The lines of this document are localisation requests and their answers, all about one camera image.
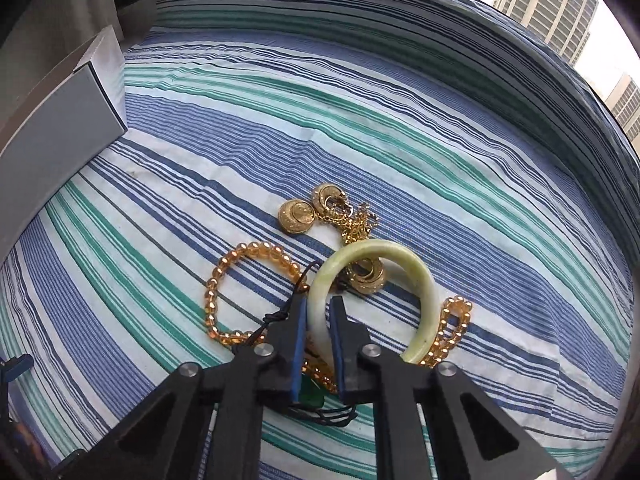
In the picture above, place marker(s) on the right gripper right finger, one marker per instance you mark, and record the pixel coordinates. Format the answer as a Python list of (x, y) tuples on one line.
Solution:
[(430, 422)]

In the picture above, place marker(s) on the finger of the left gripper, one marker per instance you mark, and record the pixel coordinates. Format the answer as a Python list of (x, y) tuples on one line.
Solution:
[(14, 367)]

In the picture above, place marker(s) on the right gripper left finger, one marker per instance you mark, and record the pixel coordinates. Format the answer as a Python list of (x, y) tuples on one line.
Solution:
[(205, 422)]

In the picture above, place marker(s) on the pale green jade bangle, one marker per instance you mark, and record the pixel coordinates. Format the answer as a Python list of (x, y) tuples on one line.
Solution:
[(418, 274)]

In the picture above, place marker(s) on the grey bed side panel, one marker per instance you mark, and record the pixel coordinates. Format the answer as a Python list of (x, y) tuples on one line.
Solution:
[(75, 112)]

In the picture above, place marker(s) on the striped blue green bedsheet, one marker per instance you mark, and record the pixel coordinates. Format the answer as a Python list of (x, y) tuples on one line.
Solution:
[(475, 145)]

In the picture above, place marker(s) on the high-rise building outside window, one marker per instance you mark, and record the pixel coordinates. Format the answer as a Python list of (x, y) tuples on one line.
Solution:
[(563, 25)]

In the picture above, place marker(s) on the green pendant with black cord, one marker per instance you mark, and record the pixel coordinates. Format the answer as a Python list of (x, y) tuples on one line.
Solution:
[(311, 408)]

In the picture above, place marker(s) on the gold disc chain jewelry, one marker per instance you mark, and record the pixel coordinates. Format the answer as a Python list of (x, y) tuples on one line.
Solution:
[(330, 204)]

